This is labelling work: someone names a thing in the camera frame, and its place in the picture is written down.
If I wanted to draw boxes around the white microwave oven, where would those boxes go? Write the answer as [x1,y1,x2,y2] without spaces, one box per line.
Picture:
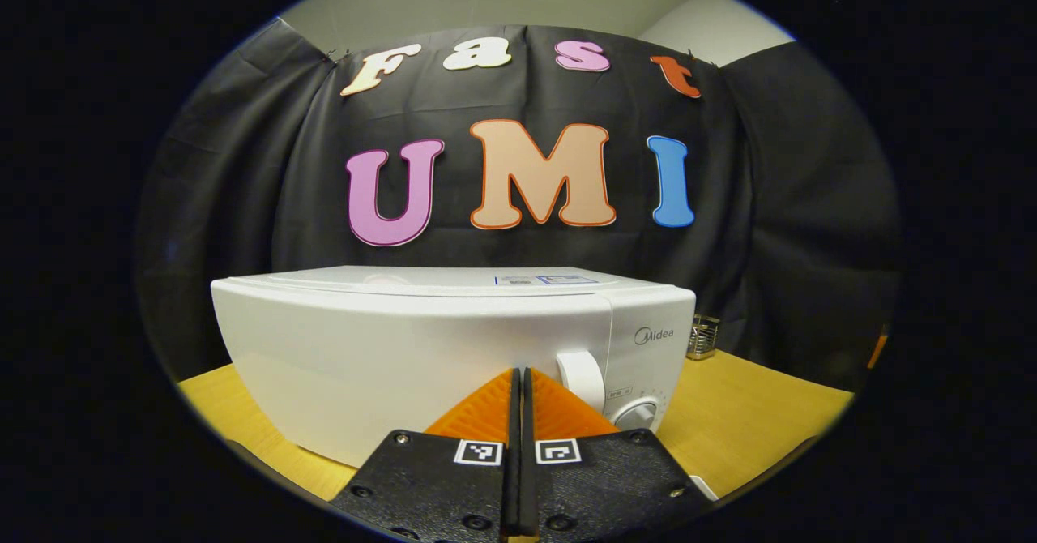
[211,265,698,469]

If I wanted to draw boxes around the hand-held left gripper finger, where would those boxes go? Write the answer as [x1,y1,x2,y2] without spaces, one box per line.
[523,367,714,540]
[328,367,521,540]

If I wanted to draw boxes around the small clear glass cup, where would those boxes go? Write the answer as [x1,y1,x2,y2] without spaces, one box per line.
[687,314,721,361]

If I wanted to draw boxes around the black backdrop cloth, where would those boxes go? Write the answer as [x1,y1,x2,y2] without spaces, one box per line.
[134,18,902,394]

